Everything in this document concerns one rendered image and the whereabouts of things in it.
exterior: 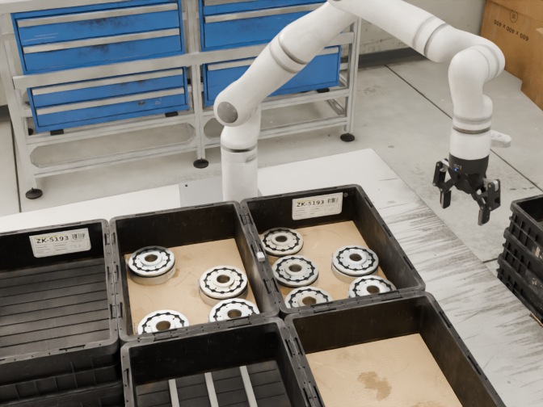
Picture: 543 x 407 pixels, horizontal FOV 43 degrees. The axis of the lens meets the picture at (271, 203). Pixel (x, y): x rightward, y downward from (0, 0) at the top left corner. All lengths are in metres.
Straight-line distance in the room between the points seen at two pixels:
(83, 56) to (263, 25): 0.84
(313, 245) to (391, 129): 2.35
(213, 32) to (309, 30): 1.80
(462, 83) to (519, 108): 3.09
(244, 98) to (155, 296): 0.49
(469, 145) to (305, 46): 0.42
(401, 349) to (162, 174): 2.29
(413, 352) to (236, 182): 0.64
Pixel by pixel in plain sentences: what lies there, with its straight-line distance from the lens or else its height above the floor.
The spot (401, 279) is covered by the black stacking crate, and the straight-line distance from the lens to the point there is 1.47.
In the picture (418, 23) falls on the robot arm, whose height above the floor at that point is 1.39.
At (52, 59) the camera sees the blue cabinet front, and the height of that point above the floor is 0.66.
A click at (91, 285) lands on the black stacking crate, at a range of 1.56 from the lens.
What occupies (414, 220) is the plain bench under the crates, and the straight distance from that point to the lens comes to 1.96.
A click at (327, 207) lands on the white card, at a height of 0.88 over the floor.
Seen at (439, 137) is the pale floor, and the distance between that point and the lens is 3.89.
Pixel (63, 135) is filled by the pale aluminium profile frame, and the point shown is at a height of 0.30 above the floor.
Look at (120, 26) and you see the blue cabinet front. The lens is 3.17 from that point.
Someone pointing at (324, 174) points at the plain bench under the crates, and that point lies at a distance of 2.14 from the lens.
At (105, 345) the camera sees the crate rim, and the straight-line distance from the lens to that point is 1.28.
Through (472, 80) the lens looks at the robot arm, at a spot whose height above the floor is 1.33.
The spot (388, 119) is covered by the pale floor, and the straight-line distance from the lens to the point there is 4.02.
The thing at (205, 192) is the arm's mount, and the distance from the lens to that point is 1.86.
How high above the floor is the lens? 1.83
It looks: 34 degrees down
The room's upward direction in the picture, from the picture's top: straight up
